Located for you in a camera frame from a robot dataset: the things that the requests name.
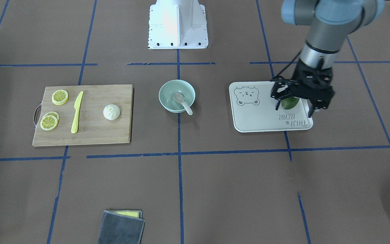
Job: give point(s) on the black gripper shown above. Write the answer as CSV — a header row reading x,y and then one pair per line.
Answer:
x,y
279,90

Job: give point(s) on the white plastic spoon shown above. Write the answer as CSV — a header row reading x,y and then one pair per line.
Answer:
x,y
178,97

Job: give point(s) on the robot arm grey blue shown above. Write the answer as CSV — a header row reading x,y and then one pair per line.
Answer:
x,y
330,22

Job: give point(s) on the green ceramic bowl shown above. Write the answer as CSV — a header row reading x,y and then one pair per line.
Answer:
x,y
166,96

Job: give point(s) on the white bear tray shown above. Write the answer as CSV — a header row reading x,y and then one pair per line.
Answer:
x,y
254,110

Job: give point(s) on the yellow sponge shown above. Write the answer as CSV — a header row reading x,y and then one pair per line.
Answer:
x,y
130,213

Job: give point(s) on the bamboo cutting board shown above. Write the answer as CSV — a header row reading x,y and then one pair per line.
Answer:
x,y
94,129

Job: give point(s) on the grey folded cloth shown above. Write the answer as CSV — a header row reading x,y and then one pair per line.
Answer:
x,y
120,229

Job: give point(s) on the yellow plastic knife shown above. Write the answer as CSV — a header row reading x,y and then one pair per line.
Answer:
x,y
77,105

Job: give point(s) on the lemon slice upper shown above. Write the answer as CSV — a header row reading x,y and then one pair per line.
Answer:
x,y
60,97

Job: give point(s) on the lemon slice lower bottom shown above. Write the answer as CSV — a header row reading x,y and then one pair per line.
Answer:
x,y
52,113

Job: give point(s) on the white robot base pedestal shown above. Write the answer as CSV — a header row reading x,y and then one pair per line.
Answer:
x,y
177,24

